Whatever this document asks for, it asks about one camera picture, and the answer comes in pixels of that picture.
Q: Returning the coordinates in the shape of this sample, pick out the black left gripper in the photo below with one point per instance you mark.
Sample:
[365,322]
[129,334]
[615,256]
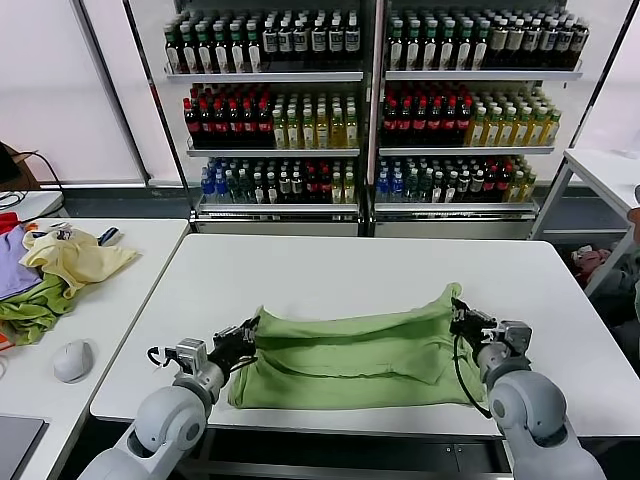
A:
[230,350]

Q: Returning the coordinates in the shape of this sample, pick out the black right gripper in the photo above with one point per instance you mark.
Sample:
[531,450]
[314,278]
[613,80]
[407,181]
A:
[484,332]

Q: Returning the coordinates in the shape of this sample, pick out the light green polo shirt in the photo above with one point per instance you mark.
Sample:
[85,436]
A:
[340,360]

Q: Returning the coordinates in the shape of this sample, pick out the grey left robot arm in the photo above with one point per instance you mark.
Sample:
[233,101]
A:
[170,415]

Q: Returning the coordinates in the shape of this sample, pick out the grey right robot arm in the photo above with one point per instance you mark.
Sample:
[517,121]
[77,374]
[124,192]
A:
[530,410]

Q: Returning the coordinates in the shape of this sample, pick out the person's bare hand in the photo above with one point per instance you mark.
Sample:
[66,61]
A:
[635,217]

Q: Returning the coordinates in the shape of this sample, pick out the metal drinks shelf unit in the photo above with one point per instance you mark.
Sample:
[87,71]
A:
[275,212]
[450,212]

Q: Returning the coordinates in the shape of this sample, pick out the small white cap dark bottle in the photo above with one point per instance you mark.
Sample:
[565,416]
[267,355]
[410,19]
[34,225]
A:
[271,189]
[437,189]
[476,189]
[450,189]
[257,189]
[296,189]
[463,189]
[284,189]

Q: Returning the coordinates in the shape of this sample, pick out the small red label cola bottle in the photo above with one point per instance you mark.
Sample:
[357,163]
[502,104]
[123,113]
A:
[503,189]
[490,189]
[325,189]
[311,189]

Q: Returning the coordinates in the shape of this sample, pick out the small green soda bottle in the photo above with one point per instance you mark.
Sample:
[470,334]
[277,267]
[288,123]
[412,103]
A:
[243,189]
[231,189]
[411,189]
[424,189]

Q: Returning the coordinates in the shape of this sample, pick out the small yellow drink bottle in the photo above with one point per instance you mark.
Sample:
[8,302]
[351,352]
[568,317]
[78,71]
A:
[526,190]
[515,190]
[348,190]
[336,190]

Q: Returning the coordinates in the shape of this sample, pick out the pink cloth pile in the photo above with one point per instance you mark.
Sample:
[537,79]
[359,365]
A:
[592,260]

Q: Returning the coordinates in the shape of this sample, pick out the small blue water bottle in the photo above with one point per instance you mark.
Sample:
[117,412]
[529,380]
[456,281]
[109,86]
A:
[382,189]
[206,189]
[397,189]
[220,189]

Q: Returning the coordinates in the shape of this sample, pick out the dark metal table crossbar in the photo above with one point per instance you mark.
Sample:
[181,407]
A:
[350,450]

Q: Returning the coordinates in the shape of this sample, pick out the navy blue white item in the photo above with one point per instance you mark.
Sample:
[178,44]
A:
[109,236]

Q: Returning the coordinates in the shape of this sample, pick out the white computer mouse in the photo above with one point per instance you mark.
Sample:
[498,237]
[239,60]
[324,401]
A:
[73,360]

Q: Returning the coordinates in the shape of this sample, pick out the pale yellow shirt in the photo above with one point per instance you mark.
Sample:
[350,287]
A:
[85,260]

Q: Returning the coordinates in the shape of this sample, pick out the red cap cola bottle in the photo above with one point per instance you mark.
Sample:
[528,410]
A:
[189,125]
[448,125]
[419,125]
[220,125]
[389,125]
[463,125]
[434,125]
[235,125]
[404,125]
[204,125]
[249,125]
[263,125]

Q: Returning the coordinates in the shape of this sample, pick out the crumpled green garment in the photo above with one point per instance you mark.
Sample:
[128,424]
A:
[30,312]

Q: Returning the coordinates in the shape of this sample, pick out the orange item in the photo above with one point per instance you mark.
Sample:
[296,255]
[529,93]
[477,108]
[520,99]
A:
[5,344]

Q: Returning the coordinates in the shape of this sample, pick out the purple garment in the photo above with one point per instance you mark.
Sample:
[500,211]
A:
[12,265]

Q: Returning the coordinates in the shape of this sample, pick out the red garment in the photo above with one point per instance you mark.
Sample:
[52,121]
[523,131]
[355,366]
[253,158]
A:
[7,222]

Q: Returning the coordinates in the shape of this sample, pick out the green cap dark juice bottle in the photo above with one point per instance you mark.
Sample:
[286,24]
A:
[395,51]
[204,54]
[413,51]
[430,51]
[173,54]
[189,54]
[221,54]
[253,54]
[481,51]
[464,51]
[237,54]
[447,51]

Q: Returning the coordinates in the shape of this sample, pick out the brown cardboard box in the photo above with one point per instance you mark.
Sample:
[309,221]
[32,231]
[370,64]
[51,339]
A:
[25,167]

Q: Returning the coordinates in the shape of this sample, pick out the beige label dark bottle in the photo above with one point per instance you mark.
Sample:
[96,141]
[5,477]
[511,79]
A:
[498,44]
[514,44]

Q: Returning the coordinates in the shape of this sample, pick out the white cap dark drink bottle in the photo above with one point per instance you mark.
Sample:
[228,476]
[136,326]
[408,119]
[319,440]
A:
[548,44]
[532,44]
[580,44]
[564,44]

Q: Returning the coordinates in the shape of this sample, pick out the white cap black tea bottle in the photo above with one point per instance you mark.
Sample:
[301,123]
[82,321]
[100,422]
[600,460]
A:
[351,41]
[318,41]
[299,41]
[335,41]
[269,41]
[284,41]

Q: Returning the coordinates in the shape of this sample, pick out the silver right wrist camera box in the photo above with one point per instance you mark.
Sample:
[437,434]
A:
[515,337]

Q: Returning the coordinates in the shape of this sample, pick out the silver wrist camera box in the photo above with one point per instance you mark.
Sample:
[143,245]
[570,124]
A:
[191,352]
[515,337]

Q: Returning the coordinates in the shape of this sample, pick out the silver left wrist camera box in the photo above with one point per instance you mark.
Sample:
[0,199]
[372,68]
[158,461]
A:
[191,352]

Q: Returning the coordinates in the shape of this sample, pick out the white metal frame table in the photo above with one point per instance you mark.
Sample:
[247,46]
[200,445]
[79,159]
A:
[600,170]

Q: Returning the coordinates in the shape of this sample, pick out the diagonal black white frame bar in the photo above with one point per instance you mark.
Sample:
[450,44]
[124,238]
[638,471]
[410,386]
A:
[112,95]
[612,80]

